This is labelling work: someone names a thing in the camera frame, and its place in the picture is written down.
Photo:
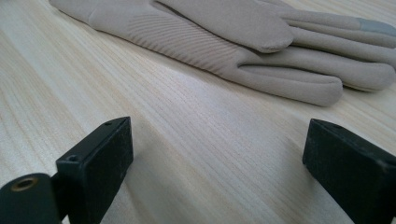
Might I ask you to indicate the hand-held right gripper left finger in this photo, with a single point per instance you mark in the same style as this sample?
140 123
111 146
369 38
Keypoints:
96 174

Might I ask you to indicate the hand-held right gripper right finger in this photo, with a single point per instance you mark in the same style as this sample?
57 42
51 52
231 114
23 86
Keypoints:
351 174

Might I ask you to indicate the beige fabric glove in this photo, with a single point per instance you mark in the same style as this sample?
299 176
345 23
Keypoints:
193 40

